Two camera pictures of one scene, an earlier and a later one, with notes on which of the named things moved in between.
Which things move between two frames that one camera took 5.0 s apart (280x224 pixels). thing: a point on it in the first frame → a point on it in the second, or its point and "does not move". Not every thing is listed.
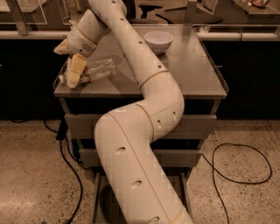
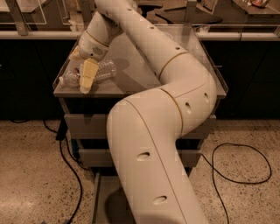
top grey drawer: [192, 126] does not move
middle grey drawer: [167, 157] does not move
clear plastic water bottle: [94, 70] does not move
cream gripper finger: [77, 64] → [87, 73]
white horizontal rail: [210, 36] does not move
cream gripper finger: [63, 48] → [75, 55]
